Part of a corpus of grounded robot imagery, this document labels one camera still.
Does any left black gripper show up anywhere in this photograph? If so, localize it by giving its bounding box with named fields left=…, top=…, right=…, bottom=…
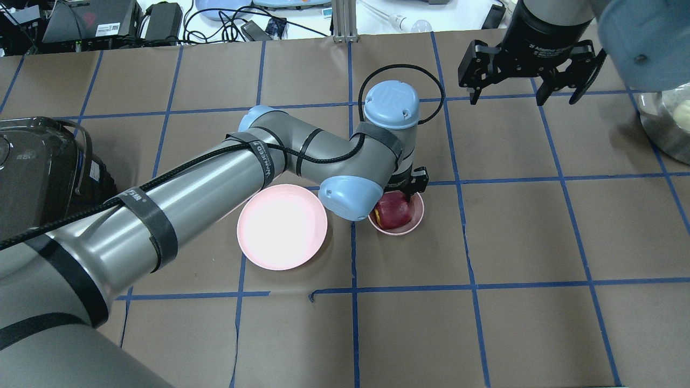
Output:
left=383, top=165, right=429, bottom=202

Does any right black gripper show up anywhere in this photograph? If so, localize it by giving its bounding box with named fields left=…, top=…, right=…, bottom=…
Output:
left=458, top=1, right=606, bottom=106

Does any small pink bowl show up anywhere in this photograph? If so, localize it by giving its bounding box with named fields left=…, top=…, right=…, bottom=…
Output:
left=369, top=191, right=425, bottom=236

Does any red apple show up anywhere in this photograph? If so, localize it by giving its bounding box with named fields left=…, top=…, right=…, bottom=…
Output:
left=373, top=191, right=412, bottom=230

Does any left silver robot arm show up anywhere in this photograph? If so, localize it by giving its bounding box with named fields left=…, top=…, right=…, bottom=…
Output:
left=1, top=80, right=425, bottom=387

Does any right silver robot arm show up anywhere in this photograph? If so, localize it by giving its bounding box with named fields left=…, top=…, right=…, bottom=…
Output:
left=458, top=1, right=689, bottom=106

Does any pink plate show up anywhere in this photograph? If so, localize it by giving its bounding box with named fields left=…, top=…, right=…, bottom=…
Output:
left=237, top=184, right=328, bottom=271

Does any steel pot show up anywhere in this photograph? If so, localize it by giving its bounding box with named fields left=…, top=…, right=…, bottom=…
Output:
left=637, top=83, right=689, bottom=165

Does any black power adapter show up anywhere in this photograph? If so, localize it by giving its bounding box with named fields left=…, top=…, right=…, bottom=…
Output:
left=143, top=2, right=182, bottom=46

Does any dark grey rice cooker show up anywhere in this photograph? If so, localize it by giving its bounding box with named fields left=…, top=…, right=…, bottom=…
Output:
left=1, top=117, right=118, bottom=240

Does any black computer box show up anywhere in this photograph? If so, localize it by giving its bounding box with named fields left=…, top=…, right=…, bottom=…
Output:
left=42, top=1, right=141, bottom=44

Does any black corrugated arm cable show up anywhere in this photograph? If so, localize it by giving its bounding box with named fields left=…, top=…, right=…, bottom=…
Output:
left=0, top=64, right=446, bottom=250

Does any aluminium frame post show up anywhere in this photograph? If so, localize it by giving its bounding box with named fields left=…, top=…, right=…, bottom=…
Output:
left=331, top=0, right=359, bottom=44

